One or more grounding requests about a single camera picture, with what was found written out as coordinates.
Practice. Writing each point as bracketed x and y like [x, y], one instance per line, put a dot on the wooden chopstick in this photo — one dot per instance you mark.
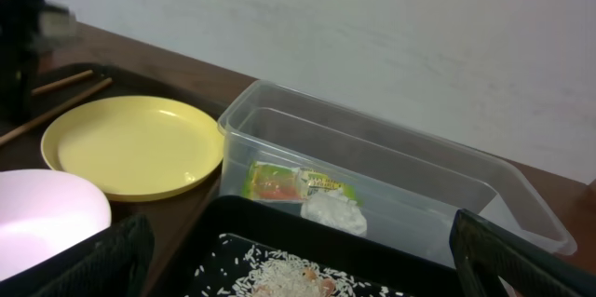
[62, 83]
[57, 110]

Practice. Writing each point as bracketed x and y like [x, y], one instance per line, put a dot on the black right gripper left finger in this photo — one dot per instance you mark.
[112, 263]

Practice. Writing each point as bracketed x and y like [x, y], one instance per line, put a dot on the clear plastic bin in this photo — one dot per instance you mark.
[409, 184]

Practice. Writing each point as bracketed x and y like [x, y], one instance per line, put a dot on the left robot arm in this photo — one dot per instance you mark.
[29, 28]

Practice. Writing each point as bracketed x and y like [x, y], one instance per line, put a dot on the white tissue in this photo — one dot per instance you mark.
[335, 210]

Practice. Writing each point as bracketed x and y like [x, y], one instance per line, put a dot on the white bowl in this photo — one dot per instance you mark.
[45, 212]

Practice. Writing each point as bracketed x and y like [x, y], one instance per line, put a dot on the spilled rice pile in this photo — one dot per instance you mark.
[284, 278]

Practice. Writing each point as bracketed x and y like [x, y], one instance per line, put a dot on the black waste tray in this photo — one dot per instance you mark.
[279, 230]

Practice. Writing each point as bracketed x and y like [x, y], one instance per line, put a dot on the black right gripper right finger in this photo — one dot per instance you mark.
[486, 255]

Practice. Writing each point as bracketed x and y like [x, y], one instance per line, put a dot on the yellow plate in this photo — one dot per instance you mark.
[135, 148]

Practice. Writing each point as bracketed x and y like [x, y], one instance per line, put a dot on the green orange snack wrapper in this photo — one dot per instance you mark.
[271, 182]

